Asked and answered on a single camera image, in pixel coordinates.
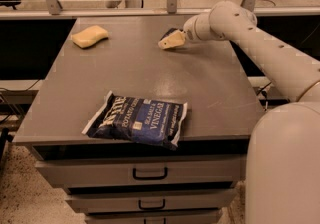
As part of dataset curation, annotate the grey drawer cabinet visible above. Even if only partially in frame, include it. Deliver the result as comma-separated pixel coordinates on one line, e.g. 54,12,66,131
15,16,263,224

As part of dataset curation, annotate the black cable right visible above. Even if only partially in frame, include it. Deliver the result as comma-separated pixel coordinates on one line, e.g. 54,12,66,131
255,81,273,109

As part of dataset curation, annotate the drawer black handle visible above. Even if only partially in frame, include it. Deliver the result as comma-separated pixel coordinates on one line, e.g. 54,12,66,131
138,199,166,211
132,167,168,181

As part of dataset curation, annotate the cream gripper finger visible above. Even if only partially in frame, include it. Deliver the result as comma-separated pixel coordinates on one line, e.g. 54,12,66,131
158,31,182,49

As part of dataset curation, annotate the top drawer black handle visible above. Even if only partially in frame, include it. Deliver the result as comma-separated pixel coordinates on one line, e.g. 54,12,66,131
132,167,168,181

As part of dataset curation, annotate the blue kettle chip bag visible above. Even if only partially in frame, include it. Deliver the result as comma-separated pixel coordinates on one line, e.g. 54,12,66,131
82,91,188,150

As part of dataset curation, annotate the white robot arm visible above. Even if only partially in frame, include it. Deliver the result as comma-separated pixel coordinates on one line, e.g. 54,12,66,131
159,1,320,224

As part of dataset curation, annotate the black cables left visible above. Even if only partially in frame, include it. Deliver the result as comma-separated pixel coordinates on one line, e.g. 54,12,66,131
0,79,40,126

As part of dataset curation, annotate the yellow sponge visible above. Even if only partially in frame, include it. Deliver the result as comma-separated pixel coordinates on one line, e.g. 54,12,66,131
71,25,109,48

